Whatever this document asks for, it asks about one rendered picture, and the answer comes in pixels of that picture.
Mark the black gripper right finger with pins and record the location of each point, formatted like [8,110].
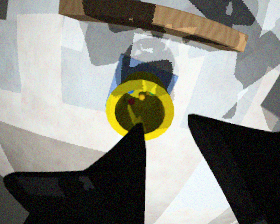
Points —
[245,162]

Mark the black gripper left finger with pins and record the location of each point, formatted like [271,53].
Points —
[112,188]

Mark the tan wooden bar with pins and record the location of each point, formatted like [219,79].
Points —
[158,18]

